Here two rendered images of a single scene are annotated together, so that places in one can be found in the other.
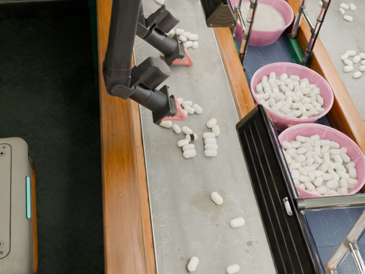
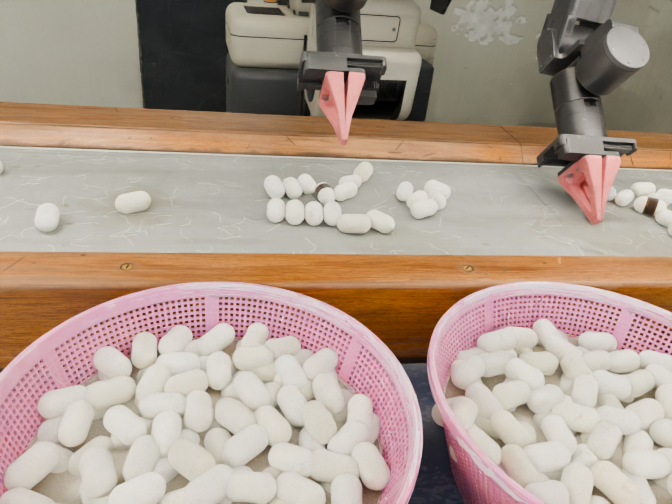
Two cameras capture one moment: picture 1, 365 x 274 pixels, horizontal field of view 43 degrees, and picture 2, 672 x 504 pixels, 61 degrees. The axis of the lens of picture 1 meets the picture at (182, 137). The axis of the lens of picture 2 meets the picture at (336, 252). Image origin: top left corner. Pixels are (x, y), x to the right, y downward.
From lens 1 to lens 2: 135 cm
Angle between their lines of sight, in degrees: 69
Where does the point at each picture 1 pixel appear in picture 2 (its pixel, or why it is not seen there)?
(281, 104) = (531, 373)
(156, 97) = (327, 32)
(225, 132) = (355, 246)
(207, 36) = not seen: outside the picture
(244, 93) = (515, 270)
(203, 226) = (73, 191)
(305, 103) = (587, 467)
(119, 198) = (169, 117)
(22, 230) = not seen: hidden behind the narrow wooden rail
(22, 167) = not seen: hidden behind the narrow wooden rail
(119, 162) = (249, 121)
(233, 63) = (651, 268)
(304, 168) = (198, 389)
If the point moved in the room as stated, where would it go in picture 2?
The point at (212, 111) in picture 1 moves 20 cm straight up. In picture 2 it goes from (430, 236) to (467, 48)
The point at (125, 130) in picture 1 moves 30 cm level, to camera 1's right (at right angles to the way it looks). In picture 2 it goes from (327, 130) to (294, 223)
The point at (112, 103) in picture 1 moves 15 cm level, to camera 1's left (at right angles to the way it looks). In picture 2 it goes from (395, 126) to (396, 100)
